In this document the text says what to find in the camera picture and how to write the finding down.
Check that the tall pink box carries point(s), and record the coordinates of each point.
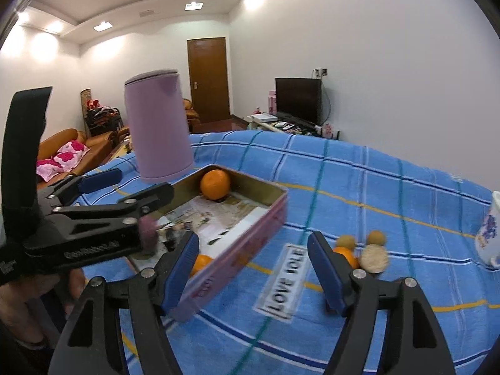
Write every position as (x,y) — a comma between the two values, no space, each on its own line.
(272,102)

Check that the brown leather sofa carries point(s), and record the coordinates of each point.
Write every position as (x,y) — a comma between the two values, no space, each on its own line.
(97,144)

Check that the ceiling air vent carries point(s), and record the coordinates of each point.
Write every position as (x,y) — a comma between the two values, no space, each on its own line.
(147,13)

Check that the cut taro chunk flat top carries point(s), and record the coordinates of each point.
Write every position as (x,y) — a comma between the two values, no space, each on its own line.
(374,259)

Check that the wooden door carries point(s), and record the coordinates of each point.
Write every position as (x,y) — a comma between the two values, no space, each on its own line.
(209,82)

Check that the square ceiling light panel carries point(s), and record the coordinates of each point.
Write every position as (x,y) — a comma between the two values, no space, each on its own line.
(102,26)
(194,6)

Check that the tan longan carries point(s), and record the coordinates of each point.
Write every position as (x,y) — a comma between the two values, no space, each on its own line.
(377,237)
(345,242)

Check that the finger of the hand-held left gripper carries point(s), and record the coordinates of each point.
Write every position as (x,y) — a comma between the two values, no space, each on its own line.
(99,178)
(152,195)

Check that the dark cluttered shelf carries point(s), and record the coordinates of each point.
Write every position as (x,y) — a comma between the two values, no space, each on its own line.
(101,119)

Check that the wall socket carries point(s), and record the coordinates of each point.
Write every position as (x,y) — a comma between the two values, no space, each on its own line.
(320,72)

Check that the small orange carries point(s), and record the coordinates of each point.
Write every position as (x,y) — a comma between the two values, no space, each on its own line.
(202,263)
(347,259)

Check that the lavender thermos jug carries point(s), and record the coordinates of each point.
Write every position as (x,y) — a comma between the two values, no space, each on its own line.
(158,129)

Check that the black television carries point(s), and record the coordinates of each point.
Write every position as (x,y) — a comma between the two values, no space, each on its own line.
(299,99)

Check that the white tv stand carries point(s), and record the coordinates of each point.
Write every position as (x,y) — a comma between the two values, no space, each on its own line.
(289,127)

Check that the white flat box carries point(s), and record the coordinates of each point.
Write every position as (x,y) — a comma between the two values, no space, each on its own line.
(263,117)

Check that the pink heart cushion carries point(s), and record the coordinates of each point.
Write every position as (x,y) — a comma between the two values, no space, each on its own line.
(66,156)

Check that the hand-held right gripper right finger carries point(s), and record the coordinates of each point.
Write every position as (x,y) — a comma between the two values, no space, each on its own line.
(326,273)

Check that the small pink patterned box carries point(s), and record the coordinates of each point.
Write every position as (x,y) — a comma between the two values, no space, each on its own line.
(328,129)

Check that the white mug blue print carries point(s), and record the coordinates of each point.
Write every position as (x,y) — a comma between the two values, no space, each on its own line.
(488,230)

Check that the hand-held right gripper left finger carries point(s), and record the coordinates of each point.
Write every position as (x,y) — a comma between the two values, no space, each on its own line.
(181,269)

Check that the person's left hand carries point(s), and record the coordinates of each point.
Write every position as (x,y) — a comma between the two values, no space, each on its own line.
(74,285)

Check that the blue plaid blanket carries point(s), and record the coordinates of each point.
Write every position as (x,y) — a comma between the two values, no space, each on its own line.
(371,203)

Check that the printed paper liner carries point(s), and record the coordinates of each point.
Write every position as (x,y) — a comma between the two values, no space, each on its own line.
(218,218)

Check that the large orange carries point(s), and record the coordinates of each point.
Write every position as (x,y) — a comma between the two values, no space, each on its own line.
(215,184)

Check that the brown leather armchair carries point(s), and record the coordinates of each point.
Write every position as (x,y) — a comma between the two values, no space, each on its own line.
(191,115)

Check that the pink tin box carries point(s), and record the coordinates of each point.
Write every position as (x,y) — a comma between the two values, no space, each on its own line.
(250,250)

